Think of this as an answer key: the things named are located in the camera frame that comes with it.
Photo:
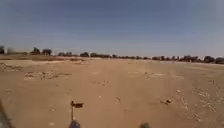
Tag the sandy dirt ground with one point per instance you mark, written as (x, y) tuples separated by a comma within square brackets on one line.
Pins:
[(126, 90)]

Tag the robot's own part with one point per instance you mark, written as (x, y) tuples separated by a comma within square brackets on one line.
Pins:
[(74, 124), (144, 125)]

